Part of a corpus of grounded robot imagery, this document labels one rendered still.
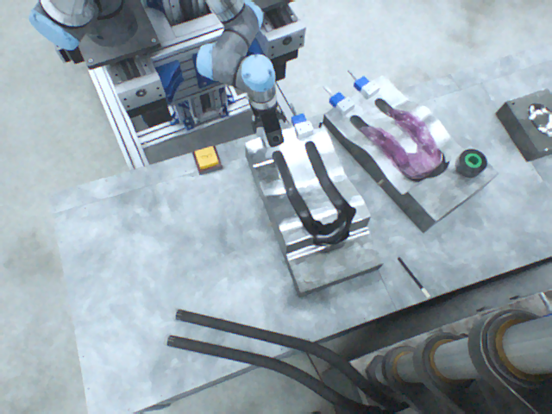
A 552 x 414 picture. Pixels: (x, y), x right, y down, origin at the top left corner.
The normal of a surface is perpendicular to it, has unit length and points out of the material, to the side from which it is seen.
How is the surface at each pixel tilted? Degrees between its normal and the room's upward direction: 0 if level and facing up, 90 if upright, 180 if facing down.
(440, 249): 0
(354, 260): 0
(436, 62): 0
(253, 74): 11
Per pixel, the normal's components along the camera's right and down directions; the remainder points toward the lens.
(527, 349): -0.98, 0.18
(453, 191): 0.03, -0.37
